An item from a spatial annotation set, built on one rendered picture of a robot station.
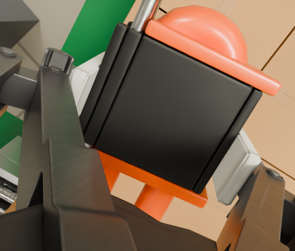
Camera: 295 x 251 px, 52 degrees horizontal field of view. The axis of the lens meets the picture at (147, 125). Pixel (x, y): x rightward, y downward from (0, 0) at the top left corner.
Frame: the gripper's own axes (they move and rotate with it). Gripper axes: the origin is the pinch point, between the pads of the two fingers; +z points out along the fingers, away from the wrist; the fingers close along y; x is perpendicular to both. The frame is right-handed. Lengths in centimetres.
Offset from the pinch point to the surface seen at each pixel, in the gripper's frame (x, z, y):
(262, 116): -8, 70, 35
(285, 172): -21, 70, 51
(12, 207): -66, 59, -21
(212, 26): 5.7, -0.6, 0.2
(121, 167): -3.2, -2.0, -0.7
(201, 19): 5.7, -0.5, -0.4
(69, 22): -17, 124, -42
